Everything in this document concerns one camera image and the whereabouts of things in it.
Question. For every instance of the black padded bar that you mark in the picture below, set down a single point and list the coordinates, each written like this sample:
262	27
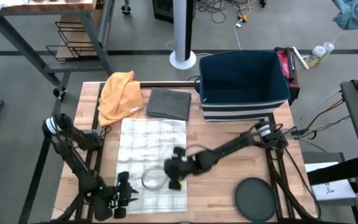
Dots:
337	171

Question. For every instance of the grey kitchen towel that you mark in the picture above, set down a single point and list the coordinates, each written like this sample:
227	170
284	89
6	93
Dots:
168	104

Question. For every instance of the black box on floor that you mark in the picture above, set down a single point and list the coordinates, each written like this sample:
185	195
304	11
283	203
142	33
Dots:
163	11

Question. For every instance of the teal patterned cloth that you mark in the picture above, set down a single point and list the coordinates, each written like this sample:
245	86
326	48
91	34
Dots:
356	14

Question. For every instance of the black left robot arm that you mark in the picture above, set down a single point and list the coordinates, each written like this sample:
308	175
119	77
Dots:
79	168

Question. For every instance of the green bottle white cap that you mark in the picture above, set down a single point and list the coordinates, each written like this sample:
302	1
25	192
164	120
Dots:
328	47

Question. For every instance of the yellow power plug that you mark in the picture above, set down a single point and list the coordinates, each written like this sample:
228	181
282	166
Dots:
243	17

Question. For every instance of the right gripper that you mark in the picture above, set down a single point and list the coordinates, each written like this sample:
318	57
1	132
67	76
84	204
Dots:
182	166

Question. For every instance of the yellow towel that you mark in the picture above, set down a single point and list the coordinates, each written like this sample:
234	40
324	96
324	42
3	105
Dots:
120	96

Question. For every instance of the white plastic tube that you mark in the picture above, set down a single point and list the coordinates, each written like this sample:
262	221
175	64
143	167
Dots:
300	57

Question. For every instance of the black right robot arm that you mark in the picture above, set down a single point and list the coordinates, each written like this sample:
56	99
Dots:
228	147

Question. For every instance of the white printed box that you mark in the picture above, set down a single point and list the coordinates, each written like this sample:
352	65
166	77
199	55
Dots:
331	189

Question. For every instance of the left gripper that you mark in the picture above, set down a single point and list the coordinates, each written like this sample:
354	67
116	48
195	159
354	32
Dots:
123	193

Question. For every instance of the black caster wheel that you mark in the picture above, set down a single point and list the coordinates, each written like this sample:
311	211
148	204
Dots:
60	93
125	9

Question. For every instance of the tan wooden board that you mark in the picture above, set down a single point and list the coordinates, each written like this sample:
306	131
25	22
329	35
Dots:
79	31

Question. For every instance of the black metal table rail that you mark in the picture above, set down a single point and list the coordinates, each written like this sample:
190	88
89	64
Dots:
166	84

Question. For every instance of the white black tower fan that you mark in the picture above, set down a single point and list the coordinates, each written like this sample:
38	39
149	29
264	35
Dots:
182	31

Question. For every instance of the red black tool case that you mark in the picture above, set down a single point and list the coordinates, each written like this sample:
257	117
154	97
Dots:
291	67

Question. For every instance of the dark green round plate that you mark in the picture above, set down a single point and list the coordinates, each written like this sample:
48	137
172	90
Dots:
255	199

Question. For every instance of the navy white striped fabric bin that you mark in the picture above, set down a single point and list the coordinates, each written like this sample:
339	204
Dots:
241	77

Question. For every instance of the wooden workbench grey frame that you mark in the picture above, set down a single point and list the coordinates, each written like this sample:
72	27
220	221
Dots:
42	6

